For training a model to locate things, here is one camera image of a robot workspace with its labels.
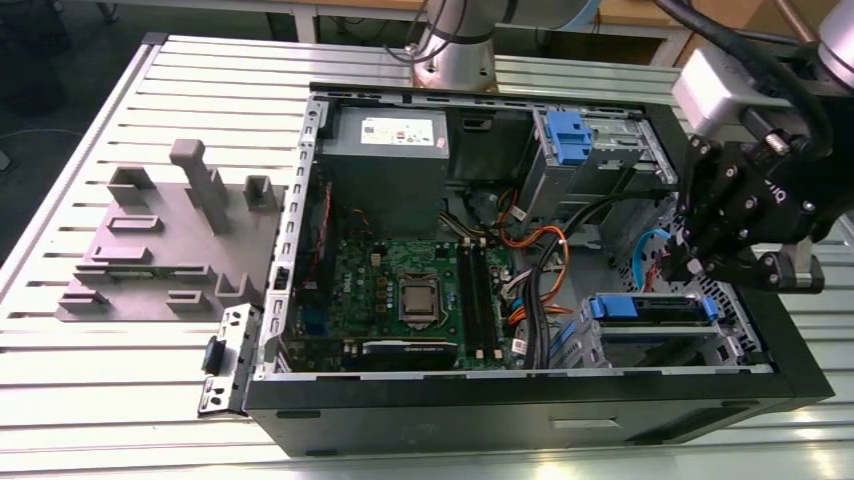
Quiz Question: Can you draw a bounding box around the white desk frame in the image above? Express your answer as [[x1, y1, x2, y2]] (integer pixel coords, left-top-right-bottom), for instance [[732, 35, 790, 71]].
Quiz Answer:
[[92, 0, 428, 45]]

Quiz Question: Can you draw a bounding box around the orange wire bundle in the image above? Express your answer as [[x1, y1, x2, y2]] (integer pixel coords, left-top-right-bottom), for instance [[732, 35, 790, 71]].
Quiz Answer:
[[497, 224, 575, 329]]

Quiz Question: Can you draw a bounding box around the CPU socket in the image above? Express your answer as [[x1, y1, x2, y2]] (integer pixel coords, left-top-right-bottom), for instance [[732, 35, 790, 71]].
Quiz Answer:
[[395, 271, 448, 330]]

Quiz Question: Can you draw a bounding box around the wooden desk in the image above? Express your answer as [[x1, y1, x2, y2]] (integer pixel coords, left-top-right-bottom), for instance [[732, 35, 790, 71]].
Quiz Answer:
[[586, 0, 708, 66]]

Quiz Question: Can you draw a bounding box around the blue drive latch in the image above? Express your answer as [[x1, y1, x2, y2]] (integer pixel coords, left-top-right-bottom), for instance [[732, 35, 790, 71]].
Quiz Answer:
[[544, 110, 594, 166]]

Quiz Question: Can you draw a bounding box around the brown cabinet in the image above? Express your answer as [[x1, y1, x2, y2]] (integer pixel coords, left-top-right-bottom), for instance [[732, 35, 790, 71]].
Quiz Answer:
[[672, 0, 854, 131]]

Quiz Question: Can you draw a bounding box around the grey parts rack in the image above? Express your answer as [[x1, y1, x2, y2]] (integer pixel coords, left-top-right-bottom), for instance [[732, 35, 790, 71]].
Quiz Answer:
[[52, 138, 295, 325]]

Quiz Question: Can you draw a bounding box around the metal disk bay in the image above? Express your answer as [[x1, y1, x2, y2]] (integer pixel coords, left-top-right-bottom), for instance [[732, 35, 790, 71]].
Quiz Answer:
[[579, 292, 762, 369]]

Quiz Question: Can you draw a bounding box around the grey power supply unit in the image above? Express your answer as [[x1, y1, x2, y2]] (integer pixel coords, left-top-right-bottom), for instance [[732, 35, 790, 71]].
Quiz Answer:
[[316, 107, 452, 241]]

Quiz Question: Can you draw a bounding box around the metal case bracket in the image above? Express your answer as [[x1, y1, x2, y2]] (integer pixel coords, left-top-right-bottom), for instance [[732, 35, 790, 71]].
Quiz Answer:
[[196, 302, 263, 417]]

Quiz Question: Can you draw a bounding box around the black cable bundle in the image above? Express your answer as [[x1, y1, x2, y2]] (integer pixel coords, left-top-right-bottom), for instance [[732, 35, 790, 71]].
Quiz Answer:
[[523, 189, 675, 371]]

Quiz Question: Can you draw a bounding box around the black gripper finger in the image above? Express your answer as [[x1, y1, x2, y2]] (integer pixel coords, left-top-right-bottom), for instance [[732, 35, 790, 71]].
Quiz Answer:
[[666, 137, 755, 279], [692, 237, 826, 293]]

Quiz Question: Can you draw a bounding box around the black bracket latch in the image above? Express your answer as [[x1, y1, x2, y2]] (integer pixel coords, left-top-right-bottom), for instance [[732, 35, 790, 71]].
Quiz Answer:
[[201, 335, 228, 375]]

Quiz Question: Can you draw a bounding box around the black open PC case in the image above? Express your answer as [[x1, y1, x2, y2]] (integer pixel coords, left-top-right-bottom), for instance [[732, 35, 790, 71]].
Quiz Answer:
[[243, 81, 836, 459]]

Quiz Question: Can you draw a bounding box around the blue data wire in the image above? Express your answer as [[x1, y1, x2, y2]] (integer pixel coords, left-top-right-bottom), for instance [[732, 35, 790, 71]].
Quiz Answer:
[[630, 224, 675, 291]]

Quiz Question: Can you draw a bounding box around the silver CPU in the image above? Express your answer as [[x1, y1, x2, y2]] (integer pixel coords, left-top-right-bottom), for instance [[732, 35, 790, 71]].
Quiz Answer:
[[403, 285, 439, 314]]

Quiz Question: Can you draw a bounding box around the hard disk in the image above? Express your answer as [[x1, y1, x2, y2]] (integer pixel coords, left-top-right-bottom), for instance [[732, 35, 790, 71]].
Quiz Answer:
[[563, 293, 720, 351]]

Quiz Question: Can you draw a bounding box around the green motherboard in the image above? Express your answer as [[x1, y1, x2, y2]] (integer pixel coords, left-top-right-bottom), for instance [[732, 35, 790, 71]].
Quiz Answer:
[[292, 237, 535, 374]]

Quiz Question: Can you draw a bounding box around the grey metal drive cage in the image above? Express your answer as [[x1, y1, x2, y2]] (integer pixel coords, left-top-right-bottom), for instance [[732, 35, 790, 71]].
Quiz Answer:
[[519, 107, 679, 226]]

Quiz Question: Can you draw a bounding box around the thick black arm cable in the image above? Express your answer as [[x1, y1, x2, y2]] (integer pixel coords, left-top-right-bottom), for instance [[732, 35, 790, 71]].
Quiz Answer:
[[652, 0, 839, 161]]

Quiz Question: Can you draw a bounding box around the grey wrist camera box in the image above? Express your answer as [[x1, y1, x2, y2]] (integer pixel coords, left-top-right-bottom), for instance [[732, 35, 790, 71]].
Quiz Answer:
[[670, 47, 792, 136]]

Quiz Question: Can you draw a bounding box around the black graphics card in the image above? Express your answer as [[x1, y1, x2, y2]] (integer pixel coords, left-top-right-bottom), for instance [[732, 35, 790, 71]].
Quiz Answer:
[[343, 337, 461, 372]]

